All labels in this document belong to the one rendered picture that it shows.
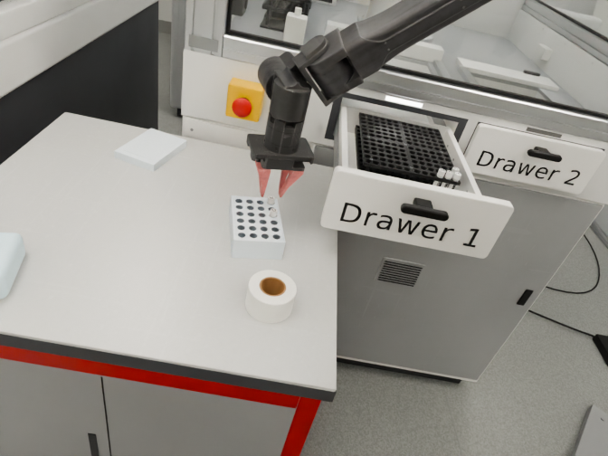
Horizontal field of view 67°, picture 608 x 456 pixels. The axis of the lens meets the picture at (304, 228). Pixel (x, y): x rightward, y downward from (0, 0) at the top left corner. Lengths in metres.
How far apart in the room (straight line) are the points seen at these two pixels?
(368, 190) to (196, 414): 0.42
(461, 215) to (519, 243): 0.54
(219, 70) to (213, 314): 0.55
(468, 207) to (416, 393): 1.00
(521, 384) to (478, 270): 0.68
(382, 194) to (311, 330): 0.24
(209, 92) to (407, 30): 0.50
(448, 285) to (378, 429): 0.50
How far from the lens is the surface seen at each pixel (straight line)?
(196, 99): 1.06
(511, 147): 1.11
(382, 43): 0.68
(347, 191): 0.72
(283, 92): 0.69
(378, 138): 0.91
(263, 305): 0.64
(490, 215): 0.78
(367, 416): 1.55
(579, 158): 1.18
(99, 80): 1.58
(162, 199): 0.87
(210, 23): 1.00
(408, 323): 1.44
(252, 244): 0.74
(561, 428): 1.88
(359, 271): 1.28
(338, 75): 0.70
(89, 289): 0.71
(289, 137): 0.72
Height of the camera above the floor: 1.26
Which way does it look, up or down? 37 degrees down
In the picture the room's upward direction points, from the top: 14 degrees clockwise
